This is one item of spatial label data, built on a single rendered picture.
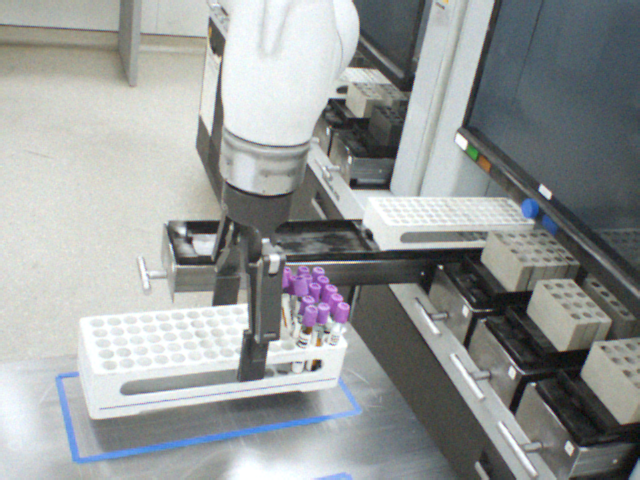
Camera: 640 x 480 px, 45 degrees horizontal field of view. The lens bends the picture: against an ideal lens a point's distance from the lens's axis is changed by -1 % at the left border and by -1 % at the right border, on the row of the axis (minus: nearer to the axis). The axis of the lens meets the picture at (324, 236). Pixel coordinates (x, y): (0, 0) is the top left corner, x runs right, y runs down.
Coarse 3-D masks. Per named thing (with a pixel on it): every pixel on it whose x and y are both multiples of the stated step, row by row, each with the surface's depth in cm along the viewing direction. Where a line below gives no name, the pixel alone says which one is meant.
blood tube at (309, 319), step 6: (312, 306) 90; (306, 312) 89; (312, 312) 89; (306, 318) 89; (312, 318) 89; (306, 324) 89; (312, 324) 89; (306, 330) 90; (312, 330) 90; (300, 336) 91; (306, 336) 90; (300, 342) 91; (306, 342) 91; (306, 348) 92; (294, 366) 93; (300, 366) 93; (294, 372) 93; (300, 372) 93
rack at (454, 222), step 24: (384, 216) 135; (408, 216) 137; (432, 216) 138; (456, 216) 141; (480, 216) 141; (504, 216) 144; (384, 240) 134; (408, 240) 141; (432, 240) 142; (456, 240) 144; (480, 240) 141
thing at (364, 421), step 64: (0, 384) 91; (64, 384) 93; (384, 384) 103; (0, 448) 83; (64, 448) 84; (128, 448) 86; (192, 448) 88; (256, 448) 89; (320, 448) 91; (384, 448) 93
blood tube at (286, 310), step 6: (282, 282) 92; (282, 288) 93; (282, 294) 93; (288, 294) 93; (282, 300) 93; (288, 300) 93; (282, 306) 93; (288, 306) 94; (282, 312) 94; (288, 312) 94; (282, 318) 94; (288, 318) 94; (288, 324) 94
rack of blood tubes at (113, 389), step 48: (96, 336) 87; (144, 336) 88; (192, 336) 90; (240, 336) 91; (288, 336) 93; (96, 384) 82; (144, 384) 89; (192, 384) 91; (240, 384) 90; (336, 384) 96
